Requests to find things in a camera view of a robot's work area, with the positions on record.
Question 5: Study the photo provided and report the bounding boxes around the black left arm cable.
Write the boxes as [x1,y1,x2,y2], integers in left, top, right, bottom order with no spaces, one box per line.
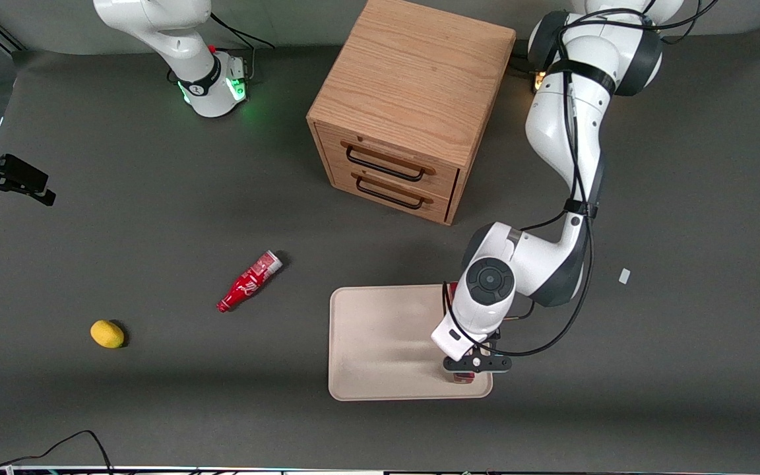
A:
[441,0,720,358]

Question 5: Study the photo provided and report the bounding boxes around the red cookie box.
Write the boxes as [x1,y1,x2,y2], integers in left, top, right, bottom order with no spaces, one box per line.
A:
[447,282,478,383]

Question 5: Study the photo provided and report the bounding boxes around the wooden drawer front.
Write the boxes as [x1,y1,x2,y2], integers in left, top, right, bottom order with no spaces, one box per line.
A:
[315,122,460,199]
[327,162,455,224]

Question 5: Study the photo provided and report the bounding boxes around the yellow lemon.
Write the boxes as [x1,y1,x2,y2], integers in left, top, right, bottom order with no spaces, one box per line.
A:
[90,320,125,349]

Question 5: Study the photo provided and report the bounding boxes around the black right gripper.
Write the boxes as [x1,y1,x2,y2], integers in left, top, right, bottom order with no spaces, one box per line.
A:
[0,134,57,209]

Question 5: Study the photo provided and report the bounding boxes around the beige rectangular tray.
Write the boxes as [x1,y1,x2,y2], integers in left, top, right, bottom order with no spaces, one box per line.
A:
[329,284,493,402]

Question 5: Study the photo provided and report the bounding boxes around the black floor cable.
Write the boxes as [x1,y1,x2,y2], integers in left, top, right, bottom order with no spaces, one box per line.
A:
[0,430,114,475]

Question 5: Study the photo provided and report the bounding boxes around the red cola bottle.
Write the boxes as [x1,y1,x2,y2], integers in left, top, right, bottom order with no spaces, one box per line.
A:
[216,250,284,313]

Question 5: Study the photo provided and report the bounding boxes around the dark grey table mat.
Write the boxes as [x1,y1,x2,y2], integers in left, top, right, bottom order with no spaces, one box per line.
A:
[0,30,760,473]

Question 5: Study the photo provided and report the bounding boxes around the wooden two-drawer cabinet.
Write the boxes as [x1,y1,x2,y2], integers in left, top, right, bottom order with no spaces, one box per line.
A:
[306,0,517,227]

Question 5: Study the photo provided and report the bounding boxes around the black right arm base cable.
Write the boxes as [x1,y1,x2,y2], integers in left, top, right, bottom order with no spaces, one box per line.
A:
[208,12,276,81]

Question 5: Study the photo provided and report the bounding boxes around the black drawer handle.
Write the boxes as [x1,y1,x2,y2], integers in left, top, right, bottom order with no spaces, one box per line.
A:
[352,170,434,211]
[341,140,436,183]

